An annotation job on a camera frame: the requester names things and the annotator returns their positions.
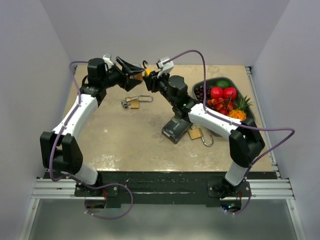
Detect dark grape bunch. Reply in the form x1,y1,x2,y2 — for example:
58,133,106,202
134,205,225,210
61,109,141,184
194,85,212,101

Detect yellow padlock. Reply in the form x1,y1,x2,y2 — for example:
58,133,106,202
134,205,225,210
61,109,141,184
142,60,151,77

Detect red apple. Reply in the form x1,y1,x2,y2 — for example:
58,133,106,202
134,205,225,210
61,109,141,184
210,86,224,99
223,87,238,101

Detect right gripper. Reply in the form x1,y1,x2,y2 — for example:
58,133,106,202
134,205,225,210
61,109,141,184
143,69,177,107

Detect small brass padlock keys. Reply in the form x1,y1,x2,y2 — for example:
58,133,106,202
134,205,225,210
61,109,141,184
121,95,139,109

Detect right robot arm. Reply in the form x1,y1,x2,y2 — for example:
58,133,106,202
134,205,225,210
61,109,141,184
143,71,265,199

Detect tin can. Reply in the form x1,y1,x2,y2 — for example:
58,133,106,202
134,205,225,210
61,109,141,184
133,72,143,82

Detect orange spiky fruit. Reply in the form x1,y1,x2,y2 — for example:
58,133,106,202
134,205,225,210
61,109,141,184
228,109,247,121

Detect green lime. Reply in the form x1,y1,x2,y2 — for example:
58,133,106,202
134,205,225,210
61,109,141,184
215,79,230,89

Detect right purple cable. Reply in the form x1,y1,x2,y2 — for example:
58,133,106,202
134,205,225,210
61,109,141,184
164,49,296,216

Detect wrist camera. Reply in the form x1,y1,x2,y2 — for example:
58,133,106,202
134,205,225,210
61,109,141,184
102,53,114,67
156,56,175,79

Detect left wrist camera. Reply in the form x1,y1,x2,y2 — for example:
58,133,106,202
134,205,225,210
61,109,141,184
102,53,114,67

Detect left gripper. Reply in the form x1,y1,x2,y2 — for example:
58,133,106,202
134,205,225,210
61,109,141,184
101,57,145,92

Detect large brass padlock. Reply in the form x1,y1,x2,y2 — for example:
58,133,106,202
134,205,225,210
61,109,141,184
188,127,214,147

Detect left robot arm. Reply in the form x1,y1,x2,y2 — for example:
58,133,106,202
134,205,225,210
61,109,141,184
40,57,144,196

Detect long shackle brass padlock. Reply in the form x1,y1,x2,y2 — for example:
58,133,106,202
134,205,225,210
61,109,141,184
127,95,154,109

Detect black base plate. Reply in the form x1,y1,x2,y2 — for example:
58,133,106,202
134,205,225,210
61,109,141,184
74,171,250,208

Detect black green razor box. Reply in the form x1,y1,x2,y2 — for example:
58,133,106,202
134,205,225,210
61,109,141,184
161,117,192,144

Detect small red fruits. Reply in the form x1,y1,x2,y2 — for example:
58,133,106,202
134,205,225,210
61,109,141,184
206,98,236,116

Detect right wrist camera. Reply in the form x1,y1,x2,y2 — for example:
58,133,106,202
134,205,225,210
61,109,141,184
156,56,175,79

